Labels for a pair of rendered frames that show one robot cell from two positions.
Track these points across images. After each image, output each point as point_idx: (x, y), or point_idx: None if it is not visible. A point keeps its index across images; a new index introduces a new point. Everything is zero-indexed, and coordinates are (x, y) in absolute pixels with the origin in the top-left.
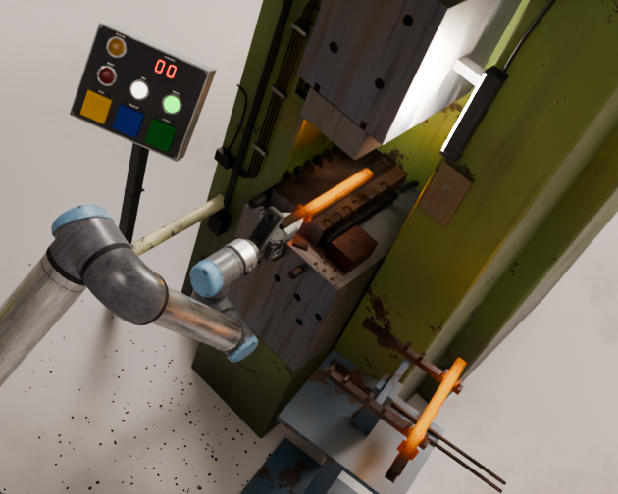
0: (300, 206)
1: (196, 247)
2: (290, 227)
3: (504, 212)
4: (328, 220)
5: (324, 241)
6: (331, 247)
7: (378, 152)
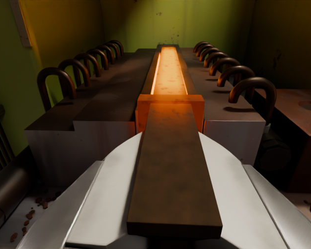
0: (148, 97)
1: None
2: (224, 189)
3: None
4: (251, 83)
5: (278, 154)
6: None
7: (150, 49)
